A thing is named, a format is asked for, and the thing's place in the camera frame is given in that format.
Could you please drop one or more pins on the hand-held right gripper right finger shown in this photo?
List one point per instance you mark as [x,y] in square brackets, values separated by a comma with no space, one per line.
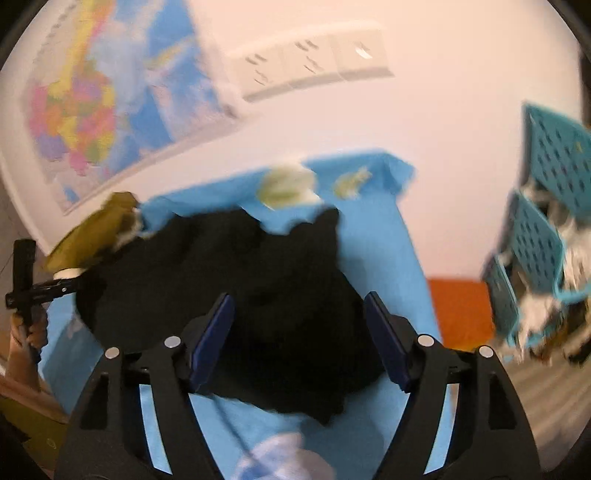
[385,341]

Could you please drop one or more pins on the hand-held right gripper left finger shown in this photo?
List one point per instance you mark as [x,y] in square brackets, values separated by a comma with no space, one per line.
[212,341]

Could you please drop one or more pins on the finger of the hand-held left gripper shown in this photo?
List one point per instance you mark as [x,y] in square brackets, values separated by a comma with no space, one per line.
[55,288]

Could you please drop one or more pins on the black garment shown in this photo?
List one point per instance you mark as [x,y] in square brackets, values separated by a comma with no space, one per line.
[286,277]

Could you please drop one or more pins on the person's left forearm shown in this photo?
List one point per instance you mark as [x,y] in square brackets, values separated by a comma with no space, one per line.
[32,374]

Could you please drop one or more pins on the person's left hand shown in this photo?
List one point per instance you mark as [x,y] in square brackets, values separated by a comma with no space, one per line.
[27,337]

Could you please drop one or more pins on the olive green garment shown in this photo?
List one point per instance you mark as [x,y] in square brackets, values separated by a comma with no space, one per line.
[87,240]

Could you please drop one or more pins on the orange mat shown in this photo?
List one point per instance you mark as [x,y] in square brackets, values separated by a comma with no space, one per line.
[461,314]

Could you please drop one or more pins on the blue floral bedsheet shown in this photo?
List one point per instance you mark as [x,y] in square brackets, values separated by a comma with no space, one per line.
[383,240]

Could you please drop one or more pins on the teal plastic storage rack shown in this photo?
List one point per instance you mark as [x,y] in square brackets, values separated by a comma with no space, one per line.
[538,235]

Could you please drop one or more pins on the colourful wall map poster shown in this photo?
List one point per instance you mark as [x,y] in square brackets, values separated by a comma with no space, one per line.
[92,115]

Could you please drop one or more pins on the white wall socket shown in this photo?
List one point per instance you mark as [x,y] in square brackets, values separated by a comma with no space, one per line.
[307,57]
[256,71]

